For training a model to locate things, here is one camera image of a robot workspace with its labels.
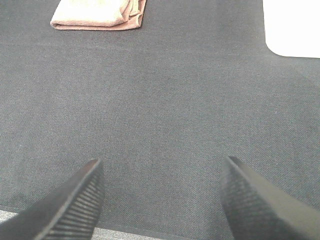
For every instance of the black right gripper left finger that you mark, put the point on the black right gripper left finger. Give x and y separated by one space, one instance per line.
70 212

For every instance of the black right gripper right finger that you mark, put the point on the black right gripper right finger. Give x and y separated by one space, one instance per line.
255 209

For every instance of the brown microfibre towel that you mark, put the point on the brown microfibre towel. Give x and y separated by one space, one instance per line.
98 15

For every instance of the white storage bin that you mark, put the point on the white storage bin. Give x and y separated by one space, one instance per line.
292 27

